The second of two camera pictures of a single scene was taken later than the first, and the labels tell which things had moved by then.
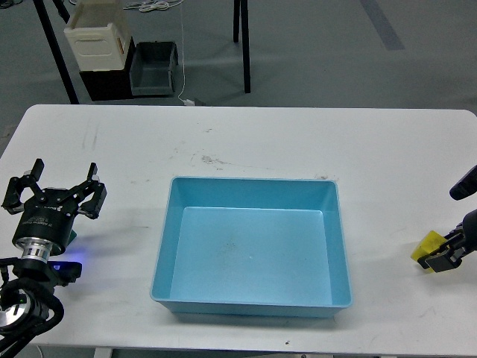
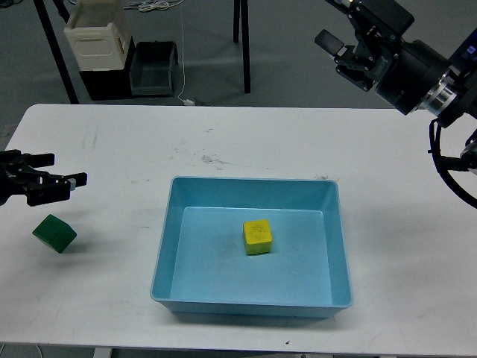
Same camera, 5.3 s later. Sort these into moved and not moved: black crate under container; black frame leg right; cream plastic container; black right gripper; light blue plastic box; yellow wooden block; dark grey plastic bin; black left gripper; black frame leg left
Moved: yellow wooden block; black right gripper; black left gripper
Not moved: cream plastic container; black crate under container; dark grey plastic bin; light blue plastic box; black frame leg right; black frame leg left
